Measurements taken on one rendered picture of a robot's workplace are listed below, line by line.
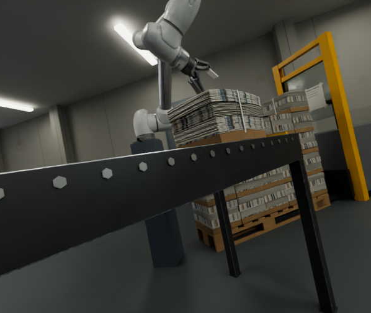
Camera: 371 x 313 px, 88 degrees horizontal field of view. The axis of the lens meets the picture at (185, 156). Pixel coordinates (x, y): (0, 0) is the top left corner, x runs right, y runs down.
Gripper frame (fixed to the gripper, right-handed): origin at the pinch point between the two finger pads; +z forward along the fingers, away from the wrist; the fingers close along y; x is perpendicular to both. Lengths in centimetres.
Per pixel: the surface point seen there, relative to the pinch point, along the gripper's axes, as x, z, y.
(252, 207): -37, 102, 44
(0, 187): 29, -57, 68
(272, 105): -35, 126, -76
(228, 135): 15.5, -1.7, 32.8
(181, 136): -7.6, -8.2, 30.6
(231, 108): 15.2, -1.4, 20.0
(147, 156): 29, -40, 58
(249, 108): 15.2, 10.7, 13.2
